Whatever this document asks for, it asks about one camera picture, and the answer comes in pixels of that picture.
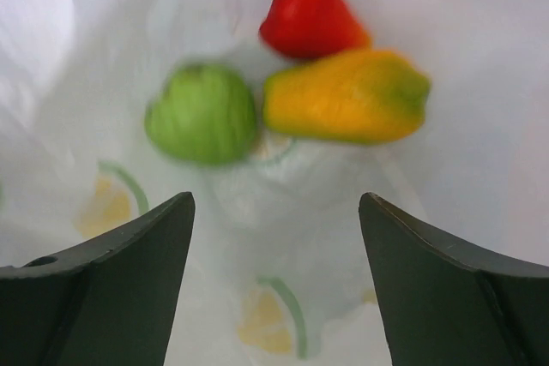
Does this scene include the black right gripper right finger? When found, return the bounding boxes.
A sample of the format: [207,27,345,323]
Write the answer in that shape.
[359,193,548,366]

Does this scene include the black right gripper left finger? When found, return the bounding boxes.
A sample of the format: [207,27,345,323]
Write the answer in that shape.
[1,192,196,365]

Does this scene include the white plastic bag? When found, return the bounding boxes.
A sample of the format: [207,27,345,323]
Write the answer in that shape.
[1,0,548,365]

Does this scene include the green fake fruit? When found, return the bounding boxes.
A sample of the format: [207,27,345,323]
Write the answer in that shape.
[144,63,258,165]

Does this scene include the orange green fake papaya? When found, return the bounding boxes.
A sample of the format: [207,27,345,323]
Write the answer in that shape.
[262,49,431,145]

